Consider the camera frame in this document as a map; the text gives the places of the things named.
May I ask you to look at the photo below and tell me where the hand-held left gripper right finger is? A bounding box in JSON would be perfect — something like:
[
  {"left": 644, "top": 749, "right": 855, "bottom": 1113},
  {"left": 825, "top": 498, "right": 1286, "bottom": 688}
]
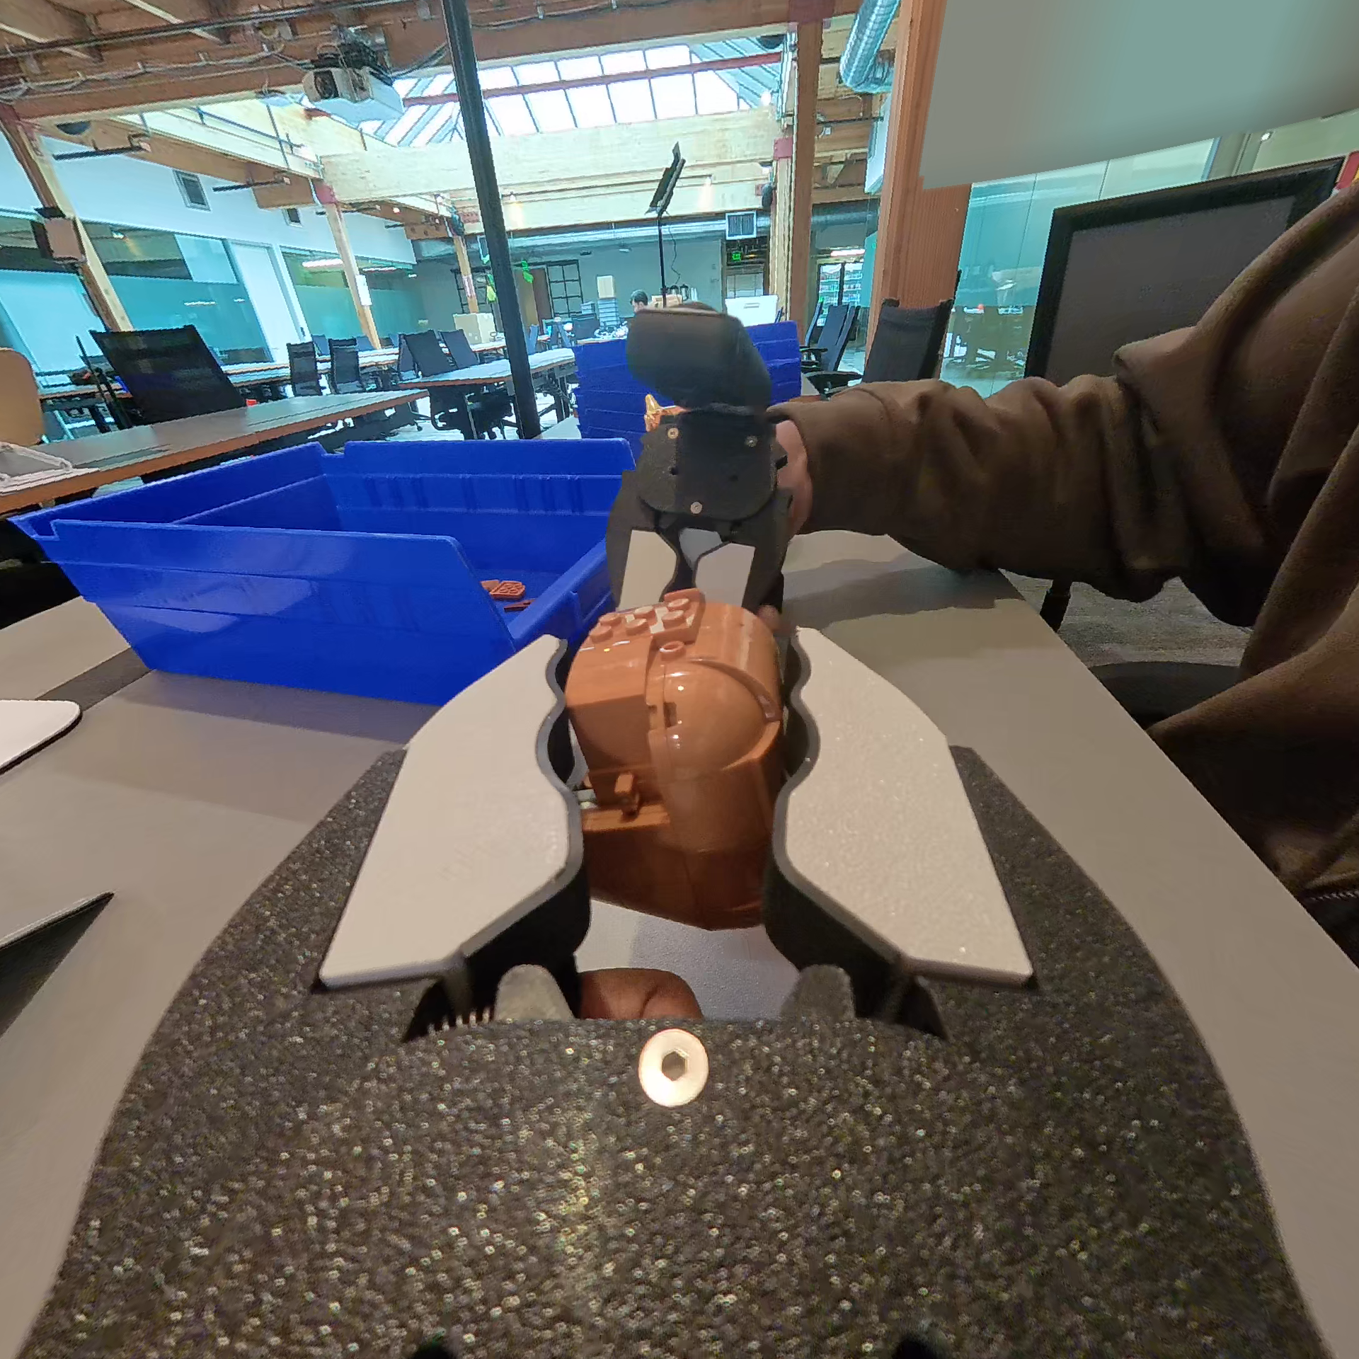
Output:
[{"left": 763, "top": 626, "right": 1037, "bottom": 1019}]

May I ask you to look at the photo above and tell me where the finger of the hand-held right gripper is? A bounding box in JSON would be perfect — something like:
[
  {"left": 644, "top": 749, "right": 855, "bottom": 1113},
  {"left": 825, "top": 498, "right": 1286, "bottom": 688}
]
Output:
[
  {"left": 679, "top": 529, "right": 758, "bottom": 611},
  {"left": 618, "top": 527, "right": 694, "bottom": 613}
]

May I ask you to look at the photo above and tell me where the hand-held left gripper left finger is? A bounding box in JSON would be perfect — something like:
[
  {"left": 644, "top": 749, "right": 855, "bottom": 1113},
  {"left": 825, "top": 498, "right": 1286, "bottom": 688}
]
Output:
[{"left": 318, "top": 637, "right": 592, "bottom": 1026}]

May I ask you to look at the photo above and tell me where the brown lego head model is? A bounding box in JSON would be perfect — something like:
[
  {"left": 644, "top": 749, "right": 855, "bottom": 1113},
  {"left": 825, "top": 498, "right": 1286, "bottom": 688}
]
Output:
[{"left": 564, "top": 589, "right": 789, "bottom": 930}]

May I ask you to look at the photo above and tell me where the blue plastic parts bin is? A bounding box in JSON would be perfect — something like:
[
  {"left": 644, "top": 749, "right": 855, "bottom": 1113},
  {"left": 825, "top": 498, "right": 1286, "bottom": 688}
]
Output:
[{"left": 13, "top": 508, "right": 611, "bottom": 707}]

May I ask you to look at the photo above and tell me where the person's right forearm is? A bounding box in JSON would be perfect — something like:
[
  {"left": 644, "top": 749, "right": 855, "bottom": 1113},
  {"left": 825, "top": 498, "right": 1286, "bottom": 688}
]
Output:
[{"left": 775, "top": 186, "right": 1359, "bottom": 628}]

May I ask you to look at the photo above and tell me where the lego instruction booklet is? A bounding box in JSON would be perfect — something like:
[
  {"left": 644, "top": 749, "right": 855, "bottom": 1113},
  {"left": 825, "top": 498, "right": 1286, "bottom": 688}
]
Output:
[{"left": 0, "top": 891, "right": 115, "bottom": 1037}]

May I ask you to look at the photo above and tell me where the person's right hand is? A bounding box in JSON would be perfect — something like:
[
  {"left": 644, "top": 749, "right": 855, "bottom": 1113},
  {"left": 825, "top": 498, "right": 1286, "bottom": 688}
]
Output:
[{"left": 770, "top": 422, "right": 818, "bottom": 535}]

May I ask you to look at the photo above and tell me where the stack of blue bins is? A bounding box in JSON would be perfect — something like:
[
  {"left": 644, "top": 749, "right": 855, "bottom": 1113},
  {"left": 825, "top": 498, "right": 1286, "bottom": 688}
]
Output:
[{"left": 572, "top": 319, "right": 802, "bottom": 437}]

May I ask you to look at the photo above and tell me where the row of black office chairs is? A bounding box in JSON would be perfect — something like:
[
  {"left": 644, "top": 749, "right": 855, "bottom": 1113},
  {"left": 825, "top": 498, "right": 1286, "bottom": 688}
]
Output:
[{"left": 284, "top": 328, "right": 511, "bottom": 437}]

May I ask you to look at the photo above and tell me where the wooden building column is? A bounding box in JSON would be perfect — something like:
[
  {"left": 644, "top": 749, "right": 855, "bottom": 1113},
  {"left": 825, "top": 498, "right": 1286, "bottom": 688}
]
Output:
[{"left": 865, "top": 0, "right": 972, "bottom": 362}]

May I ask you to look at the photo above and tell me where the black building column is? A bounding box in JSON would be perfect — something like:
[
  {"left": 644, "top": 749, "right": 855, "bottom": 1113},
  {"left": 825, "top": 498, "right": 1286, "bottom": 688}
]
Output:
[{"left": 440, "top": 0, "right": 543, "bottom": 442}]

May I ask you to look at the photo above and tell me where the person's brown jacket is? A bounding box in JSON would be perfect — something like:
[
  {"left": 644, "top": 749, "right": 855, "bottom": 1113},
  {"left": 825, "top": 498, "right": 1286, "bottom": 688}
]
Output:
[{"left": 1147, "top": 573, "right": 1359, "bottom": 958}]

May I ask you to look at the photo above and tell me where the long brown desk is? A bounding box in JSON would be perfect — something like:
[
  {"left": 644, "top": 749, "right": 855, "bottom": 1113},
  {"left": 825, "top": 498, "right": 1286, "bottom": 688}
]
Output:
[{"left": 37, "top": 390, "right": 428, "bottom": 479}]

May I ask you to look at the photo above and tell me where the black framed monitor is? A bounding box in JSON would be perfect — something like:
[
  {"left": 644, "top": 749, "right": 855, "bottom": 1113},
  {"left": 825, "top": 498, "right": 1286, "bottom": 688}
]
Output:
[{"left": 1024, "top": 157, "right": 1347, "bottom": 383}]

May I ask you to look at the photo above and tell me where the wooden chair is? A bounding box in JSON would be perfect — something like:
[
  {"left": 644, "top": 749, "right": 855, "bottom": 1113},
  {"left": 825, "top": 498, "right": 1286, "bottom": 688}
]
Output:
[{"left": 0, "top": 348, "right": 45, "bottom": 448}]

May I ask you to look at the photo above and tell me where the silver ventilation duct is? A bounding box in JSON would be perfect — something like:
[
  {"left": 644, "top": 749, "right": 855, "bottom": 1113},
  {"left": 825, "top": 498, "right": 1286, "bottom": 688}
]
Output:
[{"left": 838, "top": 0, "right": 901, "bottom": 91}]

